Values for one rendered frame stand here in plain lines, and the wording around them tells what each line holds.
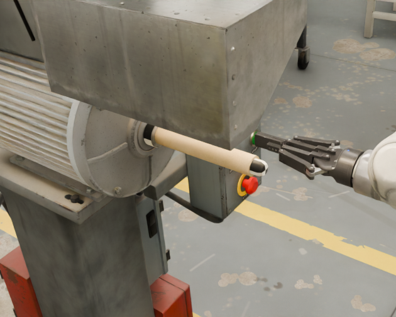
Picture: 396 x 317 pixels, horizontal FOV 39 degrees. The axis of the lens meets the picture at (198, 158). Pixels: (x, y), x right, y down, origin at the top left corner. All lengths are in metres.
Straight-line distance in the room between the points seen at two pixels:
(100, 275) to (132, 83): 0.66
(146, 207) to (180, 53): 0.78
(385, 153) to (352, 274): 1.59
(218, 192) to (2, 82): 0.49
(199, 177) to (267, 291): 1.20
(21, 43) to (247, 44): 0.47
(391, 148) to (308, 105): 2.75
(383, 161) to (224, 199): 0.43
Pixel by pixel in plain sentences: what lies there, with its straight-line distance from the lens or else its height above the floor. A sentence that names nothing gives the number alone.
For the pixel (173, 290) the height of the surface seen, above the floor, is 0.62.
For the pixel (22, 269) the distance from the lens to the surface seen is 1.44.
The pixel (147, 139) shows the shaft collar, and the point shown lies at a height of 1.25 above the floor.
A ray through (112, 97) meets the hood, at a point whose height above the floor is 1.41.
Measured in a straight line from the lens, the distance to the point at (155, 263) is 1.47.
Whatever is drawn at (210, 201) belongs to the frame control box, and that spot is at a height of 0.96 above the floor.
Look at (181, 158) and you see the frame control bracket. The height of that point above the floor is 1.04.
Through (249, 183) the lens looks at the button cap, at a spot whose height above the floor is 0.99.
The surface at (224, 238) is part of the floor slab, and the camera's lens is 2.60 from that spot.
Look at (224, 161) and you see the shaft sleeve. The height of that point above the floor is 1.25.
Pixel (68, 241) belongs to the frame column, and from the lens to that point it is 1.16.
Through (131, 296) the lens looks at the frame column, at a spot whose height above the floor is 0.73.
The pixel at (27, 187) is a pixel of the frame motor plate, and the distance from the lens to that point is 1.11.
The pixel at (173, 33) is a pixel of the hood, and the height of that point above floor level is 1.51.
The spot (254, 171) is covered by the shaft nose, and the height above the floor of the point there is 1.25.
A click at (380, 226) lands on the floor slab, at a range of 2.71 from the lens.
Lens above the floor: 1.73
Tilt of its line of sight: 33 degrees down
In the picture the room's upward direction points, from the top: 5 degrees counter-clockwise
